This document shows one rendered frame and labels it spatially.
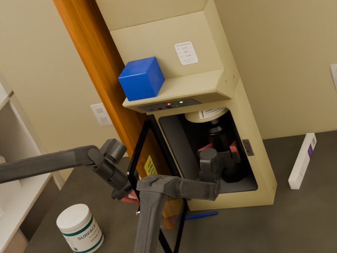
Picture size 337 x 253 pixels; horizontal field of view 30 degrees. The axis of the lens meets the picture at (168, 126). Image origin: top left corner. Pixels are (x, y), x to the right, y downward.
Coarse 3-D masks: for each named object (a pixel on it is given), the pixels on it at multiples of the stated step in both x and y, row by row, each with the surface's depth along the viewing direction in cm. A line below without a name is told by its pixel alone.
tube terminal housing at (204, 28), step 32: (128, 32) 195; (160, 32) 192; (192, 32) 189; (224, 32) 198; (160, 64) 199; (192, 64) 196; (224, 64) 194; (160, 128) 215; (256, 128) 215; (256, 160) 212; (256, 192) 220
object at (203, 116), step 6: (216, 108) 208; (222, 108) 209; (186, 114) 215; (192, 114) 211; (198, 114) 210; (204, 114) 209; (210, 114) 208; (216, 114) 209; (222, 114) 209; (192, 120) 212; (198, 120) 210; (204, 120) 209; (210, 120) 209
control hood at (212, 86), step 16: (176, 80) 198; (192, 80) 194; (208, 80) 190; (224, 80) 192; (160, 96) 193; (176, 96) 190; (192, 96) 190; (208, 96) 191; (224, 96) 192; (144, 112) 209
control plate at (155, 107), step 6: (168, 102) 196; (174, 102) 196; (180, 102) 196; (186, 102) 197; (192, 102) 197; (198, 102) 198; (144, 108) 202; (150, 108) 203; (156, 108) 203; (162, 108) 204; (168, 108) 204
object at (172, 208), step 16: (144, 144) 203; (144, 160) 201; (160, 160) 214; (128, 176) 188; (144, 176) 198; (176, 208) 219; (160, 224) 203; (176, 224) 216; (160, 240) 201; (176, 240) 213
